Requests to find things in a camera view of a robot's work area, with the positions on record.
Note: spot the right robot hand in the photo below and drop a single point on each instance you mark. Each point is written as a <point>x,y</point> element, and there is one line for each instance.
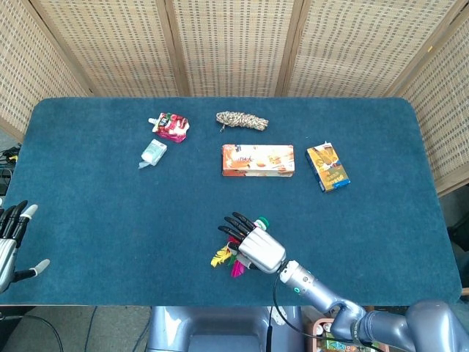
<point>256,246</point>

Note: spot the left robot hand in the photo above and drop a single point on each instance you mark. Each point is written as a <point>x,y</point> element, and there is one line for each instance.
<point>6,249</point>

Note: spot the colourful feather shuttlecock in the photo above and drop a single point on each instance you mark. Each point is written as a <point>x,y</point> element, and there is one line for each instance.
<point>223,256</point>

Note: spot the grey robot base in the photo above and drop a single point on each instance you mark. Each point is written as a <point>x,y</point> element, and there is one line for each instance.
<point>220,330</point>

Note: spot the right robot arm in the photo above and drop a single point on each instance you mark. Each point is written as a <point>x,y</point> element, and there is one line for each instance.
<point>351,311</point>

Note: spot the orange biscuit box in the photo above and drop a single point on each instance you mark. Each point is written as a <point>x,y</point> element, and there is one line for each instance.
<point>258,160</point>

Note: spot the yellow blue snack box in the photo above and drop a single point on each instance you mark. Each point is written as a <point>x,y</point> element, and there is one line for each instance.
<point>327,167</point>

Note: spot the blue table cloth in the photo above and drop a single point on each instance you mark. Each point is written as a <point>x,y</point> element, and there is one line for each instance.
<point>146,220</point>

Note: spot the basket of bottles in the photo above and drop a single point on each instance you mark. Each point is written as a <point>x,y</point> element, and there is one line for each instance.
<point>331,345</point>

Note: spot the white tissue pack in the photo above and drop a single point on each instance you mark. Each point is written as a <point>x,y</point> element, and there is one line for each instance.
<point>153,153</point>

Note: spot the red drink pouch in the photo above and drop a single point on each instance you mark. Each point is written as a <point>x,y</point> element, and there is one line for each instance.
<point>170,126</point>

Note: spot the woven bamboo folding screen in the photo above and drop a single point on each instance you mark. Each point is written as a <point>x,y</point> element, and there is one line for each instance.
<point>234,47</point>

